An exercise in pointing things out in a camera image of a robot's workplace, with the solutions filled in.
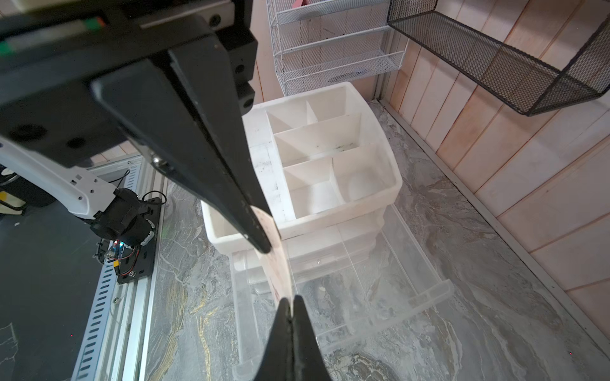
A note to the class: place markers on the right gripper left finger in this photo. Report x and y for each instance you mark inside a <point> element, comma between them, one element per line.
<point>276,363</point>

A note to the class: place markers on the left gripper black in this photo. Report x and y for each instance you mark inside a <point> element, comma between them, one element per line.
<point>80,77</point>

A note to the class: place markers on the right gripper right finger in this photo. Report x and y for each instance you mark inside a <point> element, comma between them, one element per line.
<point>307,362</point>

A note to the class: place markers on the clear plastic drawer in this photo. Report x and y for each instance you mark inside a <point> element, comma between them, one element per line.
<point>356,278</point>

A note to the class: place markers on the beige postcard red characters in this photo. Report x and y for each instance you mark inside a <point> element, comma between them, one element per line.
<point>275,263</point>

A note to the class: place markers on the white plastic drawer organizer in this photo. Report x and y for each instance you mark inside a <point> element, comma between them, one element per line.
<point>321,158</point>

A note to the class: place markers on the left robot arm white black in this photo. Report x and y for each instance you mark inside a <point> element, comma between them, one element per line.
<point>71,190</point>

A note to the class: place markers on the pink eraser block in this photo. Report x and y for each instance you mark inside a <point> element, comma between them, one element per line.
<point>299,3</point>

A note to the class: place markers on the white wire wall shelf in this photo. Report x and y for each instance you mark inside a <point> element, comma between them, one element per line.
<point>329,42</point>

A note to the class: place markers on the aluminium front rail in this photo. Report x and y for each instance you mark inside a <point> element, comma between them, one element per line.
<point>116,334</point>

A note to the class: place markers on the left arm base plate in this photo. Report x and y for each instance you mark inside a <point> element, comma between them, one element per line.
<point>136,247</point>

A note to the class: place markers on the black mesh wall basket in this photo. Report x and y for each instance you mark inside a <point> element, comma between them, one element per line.
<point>524,83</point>

